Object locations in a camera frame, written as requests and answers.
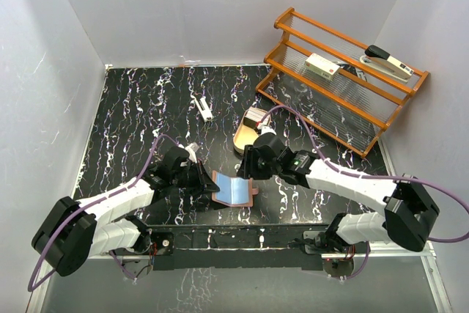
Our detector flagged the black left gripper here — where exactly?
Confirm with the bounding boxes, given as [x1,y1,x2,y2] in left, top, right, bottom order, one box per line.
[171,159,220,196]

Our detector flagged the beige oval card tray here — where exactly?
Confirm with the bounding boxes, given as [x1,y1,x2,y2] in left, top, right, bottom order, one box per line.
[233,117,259,155]

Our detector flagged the stack of credit cards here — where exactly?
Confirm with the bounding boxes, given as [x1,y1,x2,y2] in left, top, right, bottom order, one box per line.
[243,107,270,133]

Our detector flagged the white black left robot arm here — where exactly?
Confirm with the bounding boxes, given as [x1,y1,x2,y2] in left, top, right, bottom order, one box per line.
[32,144,220,276]

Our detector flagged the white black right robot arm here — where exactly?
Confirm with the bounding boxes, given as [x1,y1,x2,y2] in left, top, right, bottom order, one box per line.
[237,133,440,252]

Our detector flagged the white staple remover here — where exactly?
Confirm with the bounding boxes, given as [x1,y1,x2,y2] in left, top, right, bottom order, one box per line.
[191,95,213,122]

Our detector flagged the white red staples box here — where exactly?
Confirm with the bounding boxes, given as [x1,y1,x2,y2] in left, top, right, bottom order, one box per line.
[304,53,340,81]

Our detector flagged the orange wooden shelf rack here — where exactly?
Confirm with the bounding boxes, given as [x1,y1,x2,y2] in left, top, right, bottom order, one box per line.
[256,7,429,158]

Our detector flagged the black beige stapler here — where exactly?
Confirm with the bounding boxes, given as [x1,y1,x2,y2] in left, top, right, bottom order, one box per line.
[360,45,414,82]

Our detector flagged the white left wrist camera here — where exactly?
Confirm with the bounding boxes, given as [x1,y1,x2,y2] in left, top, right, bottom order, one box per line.
[185,142,199,163]

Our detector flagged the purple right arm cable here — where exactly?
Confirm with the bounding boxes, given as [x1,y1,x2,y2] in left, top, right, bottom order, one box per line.
[259,105,469,281]

